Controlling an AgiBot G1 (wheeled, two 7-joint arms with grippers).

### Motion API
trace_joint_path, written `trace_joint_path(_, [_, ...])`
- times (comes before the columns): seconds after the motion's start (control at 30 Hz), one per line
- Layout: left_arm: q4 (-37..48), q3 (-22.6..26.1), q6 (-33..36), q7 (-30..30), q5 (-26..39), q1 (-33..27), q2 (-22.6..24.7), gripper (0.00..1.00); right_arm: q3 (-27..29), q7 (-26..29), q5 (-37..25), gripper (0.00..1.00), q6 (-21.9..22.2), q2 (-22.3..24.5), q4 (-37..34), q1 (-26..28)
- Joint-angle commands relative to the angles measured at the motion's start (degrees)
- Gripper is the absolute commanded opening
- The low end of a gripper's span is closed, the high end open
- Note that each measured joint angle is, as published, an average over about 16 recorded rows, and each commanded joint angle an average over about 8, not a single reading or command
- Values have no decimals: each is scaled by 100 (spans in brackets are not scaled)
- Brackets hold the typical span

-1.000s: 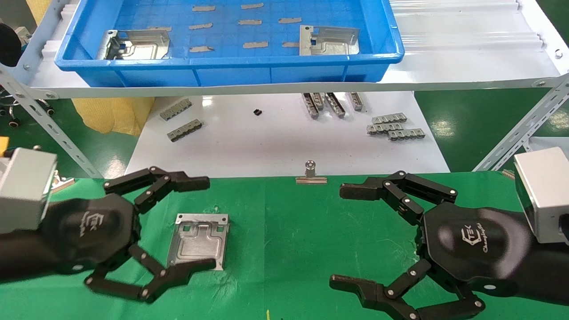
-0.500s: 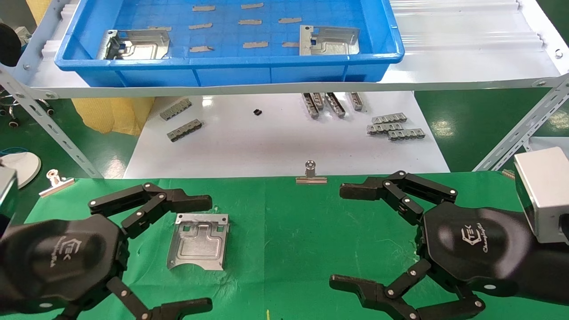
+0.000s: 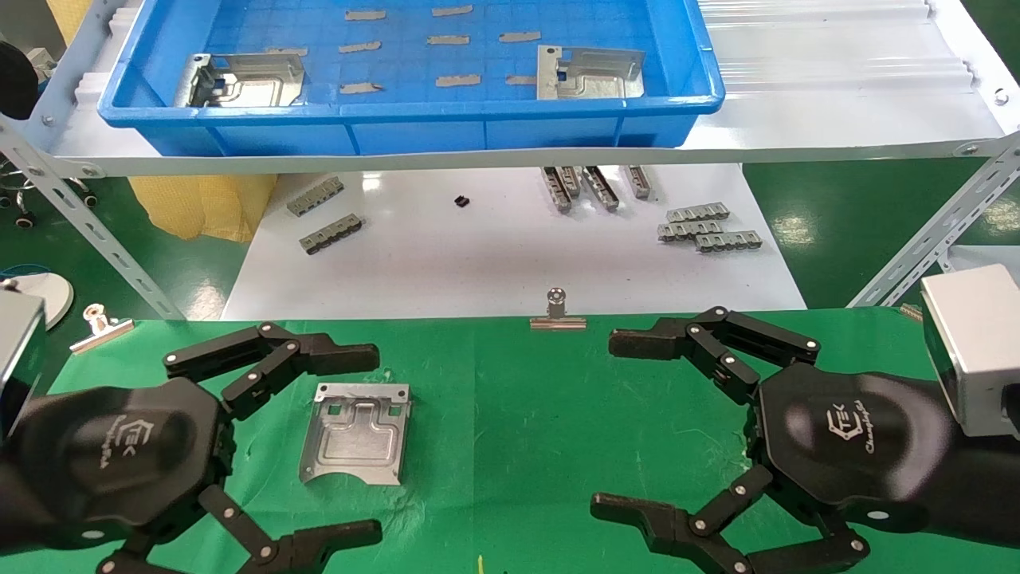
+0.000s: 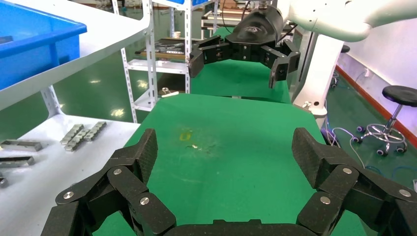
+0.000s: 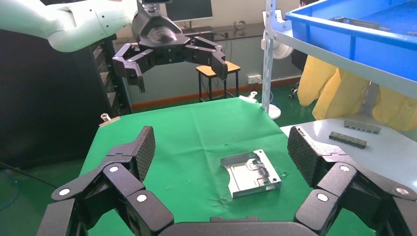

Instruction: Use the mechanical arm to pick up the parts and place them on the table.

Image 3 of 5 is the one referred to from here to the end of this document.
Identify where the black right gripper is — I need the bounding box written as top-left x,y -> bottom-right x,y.
590,305 -> 957,574

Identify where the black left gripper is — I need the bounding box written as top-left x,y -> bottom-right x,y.
16,321 -> 385,574

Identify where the grey stamped metal plate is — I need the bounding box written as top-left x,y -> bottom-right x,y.
174,52 -> 306,108
299,383 -> 413,486
536,45 -> 645,100

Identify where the green table mat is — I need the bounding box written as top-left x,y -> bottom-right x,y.
0,307 -> 1020,574

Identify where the white round floor base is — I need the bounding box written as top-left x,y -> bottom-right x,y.
0,273 -> 75,330

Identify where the white metal shelf rack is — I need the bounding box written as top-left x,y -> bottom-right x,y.
0,0 -> 1020,321

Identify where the large blue plastic bin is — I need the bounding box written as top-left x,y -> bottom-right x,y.
97,0 -> 726,157

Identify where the white slotted storage rack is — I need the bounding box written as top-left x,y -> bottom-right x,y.
940,243 -> 1020,276

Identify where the black round stool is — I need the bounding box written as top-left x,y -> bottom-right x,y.
0,40 -> 98,230

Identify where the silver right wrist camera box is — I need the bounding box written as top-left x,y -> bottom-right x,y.
920,263 -> 1020,439

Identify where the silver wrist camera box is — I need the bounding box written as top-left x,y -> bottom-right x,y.
0,287 -> 46,444
920,263 -> 1020,439

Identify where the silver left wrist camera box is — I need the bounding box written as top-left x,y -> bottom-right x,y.
0,287 -> 46,444

